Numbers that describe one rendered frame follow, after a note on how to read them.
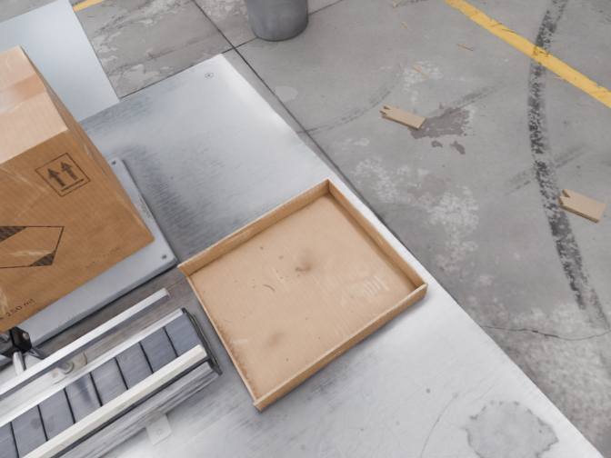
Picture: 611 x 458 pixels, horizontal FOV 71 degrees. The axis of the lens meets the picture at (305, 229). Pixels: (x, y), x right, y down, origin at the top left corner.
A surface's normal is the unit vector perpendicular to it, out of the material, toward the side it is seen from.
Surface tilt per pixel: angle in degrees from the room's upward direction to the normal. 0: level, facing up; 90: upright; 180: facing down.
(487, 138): 0
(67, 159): 90
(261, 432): 0
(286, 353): 0
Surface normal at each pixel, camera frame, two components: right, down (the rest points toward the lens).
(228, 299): -0.11, -0.54
